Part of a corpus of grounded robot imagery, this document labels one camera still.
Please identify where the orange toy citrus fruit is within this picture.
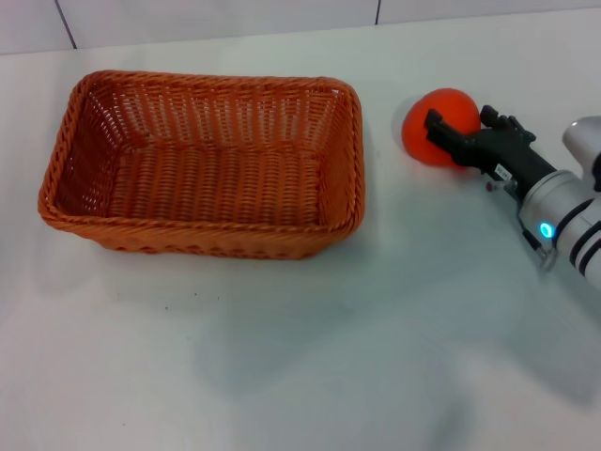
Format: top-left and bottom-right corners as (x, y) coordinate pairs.
(400, 87), (483, 170)

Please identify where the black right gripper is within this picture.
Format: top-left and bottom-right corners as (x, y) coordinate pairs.
(424, 104), (559, 190)

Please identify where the orange woven rectangular basket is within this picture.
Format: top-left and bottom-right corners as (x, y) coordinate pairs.
(37, 70), (365, 260)

